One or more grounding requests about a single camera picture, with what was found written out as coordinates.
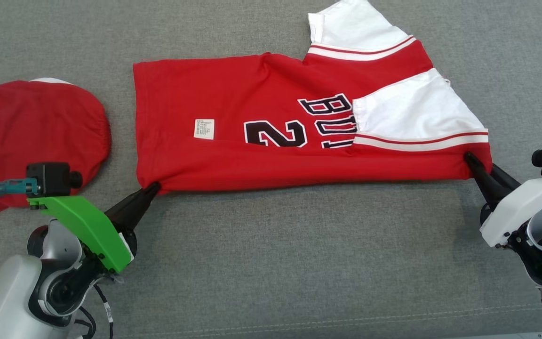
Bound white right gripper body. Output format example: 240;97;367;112
480;178;542;248

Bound left camera cable teal plug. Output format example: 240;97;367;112
0;178;40;215

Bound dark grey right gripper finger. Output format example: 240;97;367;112
464;152;512;211
489;163;521;192

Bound red shorts with white trim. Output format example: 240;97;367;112
0;78;112;229

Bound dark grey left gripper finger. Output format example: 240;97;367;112
113;183;162;233
105;184;157;226

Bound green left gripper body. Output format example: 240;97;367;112
27;195;135;274

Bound red and white basketball jersey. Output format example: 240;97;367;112
133;0;494;194

